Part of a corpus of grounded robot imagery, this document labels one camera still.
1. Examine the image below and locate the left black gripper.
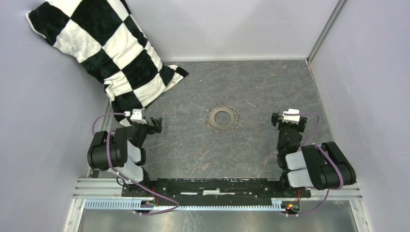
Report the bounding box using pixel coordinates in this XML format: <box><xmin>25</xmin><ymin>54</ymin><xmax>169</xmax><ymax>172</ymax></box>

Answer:
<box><xmin>127</xmin><ymin>116</ymin><xmax>162</xmax><ymax>148</ymax></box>

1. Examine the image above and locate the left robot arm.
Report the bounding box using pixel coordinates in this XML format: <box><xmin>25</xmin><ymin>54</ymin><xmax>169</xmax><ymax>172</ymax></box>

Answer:
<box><xmin>87</xmin><ymin>117</ymin><xmax>162</xmax><ymax>197</ymax></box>

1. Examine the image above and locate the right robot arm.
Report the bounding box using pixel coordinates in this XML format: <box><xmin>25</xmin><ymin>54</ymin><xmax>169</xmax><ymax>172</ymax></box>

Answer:
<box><xmin>271</xmin><ymin>109</ymin><xmax>357</xmax><ymax>197</ymax></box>

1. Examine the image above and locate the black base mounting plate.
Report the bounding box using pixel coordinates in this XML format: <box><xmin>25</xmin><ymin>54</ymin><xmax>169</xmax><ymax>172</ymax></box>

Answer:
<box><xmin>117</xmin><ymin>178</ymin><xmax>311</xmax><ymax>208</ymax></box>

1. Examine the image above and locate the black white checkered pillow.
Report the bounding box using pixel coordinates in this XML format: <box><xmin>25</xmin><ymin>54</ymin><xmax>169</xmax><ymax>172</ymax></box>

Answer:
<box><xmin>26</xmin><ymin>0</ymin><xmax>188</xmax><ymax>126</ymax></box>

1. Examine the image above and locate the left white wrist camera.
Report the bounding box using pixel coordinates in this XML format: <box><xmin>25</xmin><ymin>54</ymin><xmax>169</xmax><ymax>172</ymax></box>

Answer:
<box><xmin>130</xmin><ymin>109</ymin><xmax>147</xmax><ymax>124</ymax></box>

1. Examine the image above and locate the aluminium frame rail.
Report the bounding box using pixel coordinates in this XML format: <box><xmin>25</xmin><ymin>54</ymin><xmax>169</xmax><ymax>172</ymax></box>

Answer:
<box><xmin>63</xmin><ymin>178</ymin><xmax>373</xmax><ymax>232</ymax></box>

